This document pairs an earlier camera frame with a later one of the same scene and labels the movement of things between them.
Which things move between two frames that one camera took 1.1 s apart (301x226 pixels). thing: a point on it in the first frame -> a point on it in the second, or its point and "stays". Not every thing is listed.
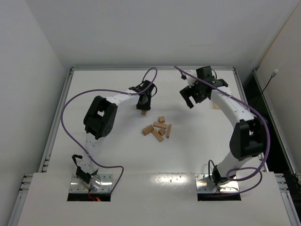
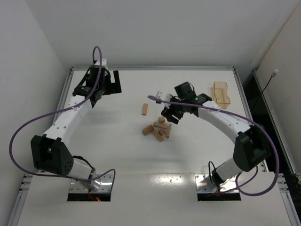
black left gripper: [144, 106] -> [109, 83]
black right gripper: [188, 93] -> [173, 112]
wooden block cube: [161, 119] stays
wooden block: [157, 135] stays
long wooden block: [144, 112] stays
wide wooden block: [147, 130] stays
